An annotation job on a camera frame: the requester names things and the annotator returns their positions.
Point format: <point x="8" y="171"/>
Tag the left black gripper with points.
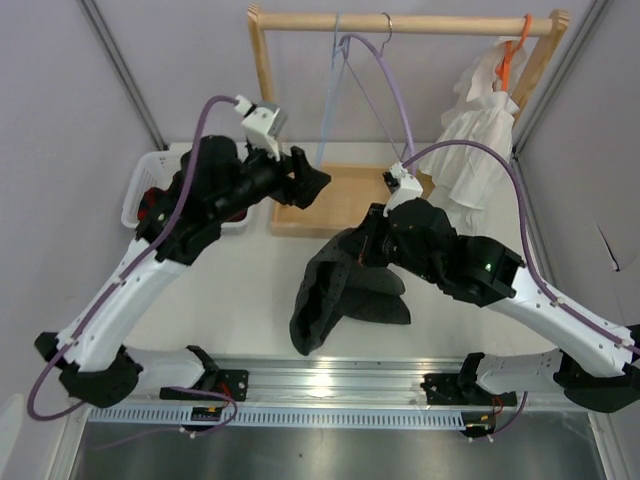
<point x="307" y="184"/>

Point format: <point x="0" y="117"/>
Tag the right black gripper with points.
<point x="365" y="237"/>

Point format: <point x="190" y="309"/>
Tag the dark grey dotted skirt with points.
<point x="335" y="286"/>

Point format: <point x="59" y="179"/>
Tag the light blue wire hanger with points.
<point x="336" y="74"/>

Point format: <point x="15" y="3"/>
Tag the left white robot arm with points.
<point x="212" y="186"/>

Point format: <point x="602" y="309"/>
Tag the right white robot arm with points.
<point x="592" y="362"/>

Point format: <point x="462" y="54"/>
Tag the purple plastic hanger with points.
<point x="409" y="148"/>

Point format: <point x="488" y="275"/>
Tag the orange plastic hanger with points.
<point x="503" y="68"/>

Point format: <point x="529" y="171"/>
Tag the wooden clothes rack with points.
<point x="354" y="187"/>

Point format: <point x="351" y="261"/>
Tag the white plastic basket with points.
<point x="154" y="169"/>

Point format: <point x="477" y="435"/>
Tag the red plaid garment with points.
<point x="154" y="194"/>

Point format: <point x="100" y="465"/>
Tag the white ruffled garment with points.
<point x="465" y="177"/>

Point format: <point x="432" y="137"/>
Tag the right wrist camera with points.
<point x="402" y="185"/>

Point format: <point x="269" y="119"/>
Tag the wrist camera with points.
<point x="262" y="123"/>
<point x="402" y="185"/>

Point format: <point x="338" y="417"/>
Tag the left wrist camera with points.
<point x="262" y="123"/>

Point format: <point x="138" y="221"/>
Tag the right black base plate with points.
<point x="446" y="389"/>

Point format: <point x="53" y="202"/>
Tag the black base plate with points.
<point x="446" y="389"/>
<point x="232" y="383"/>

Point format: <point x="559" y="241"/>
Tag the aluminium mounting rail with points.
<point x="336" y="382"/>

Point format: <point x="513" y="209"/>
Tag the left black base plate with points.
<point x="232" y="383"/>

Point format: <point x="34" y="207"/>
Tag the white slotted cable duct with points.
<point x="412" y="419"/>

